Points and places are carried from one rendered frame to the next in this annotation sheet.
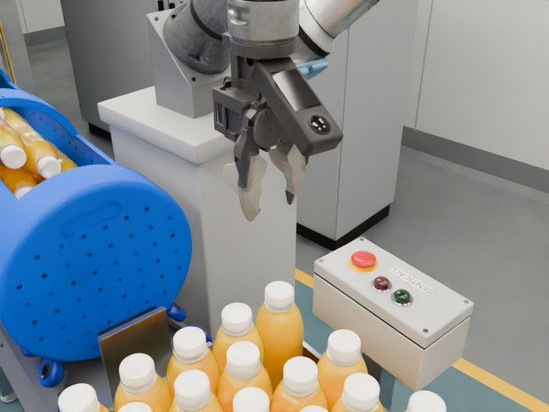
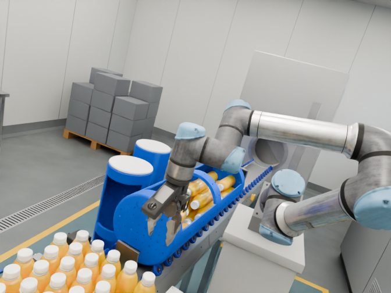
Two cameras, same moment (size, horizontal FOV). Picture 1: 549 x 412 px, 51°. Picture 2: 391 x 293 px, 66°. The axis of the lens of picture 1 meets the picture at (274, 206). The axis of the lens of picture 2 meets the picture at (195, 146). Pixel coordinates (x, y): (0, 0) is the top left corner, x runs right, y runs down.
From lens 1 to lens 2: 0.77 m
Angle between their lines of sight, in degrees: 59
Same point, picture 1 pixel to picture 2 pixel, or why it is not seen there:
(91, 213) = not seen: hidden behind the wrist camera
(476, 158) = not seen: outside the picture
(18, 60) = not seen: hidden behind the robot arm
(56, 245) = (134, 206)
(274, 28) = (170, 171)
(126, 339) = (123, 249)
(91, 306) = (132, 235)
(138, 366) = (98, 243)
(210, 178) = (228, 252)
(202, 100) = (255, 224)
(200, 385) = (91, 258)
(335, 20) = (290, 220)
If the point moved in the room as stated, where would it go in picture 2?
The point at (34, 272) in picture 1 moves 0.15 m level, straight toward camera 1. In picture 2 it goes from (125, 208) to (91, 217)
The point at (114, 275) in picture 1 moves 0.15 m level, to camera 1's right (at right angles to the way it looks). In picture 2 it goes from (143, 232) to (153, 258)
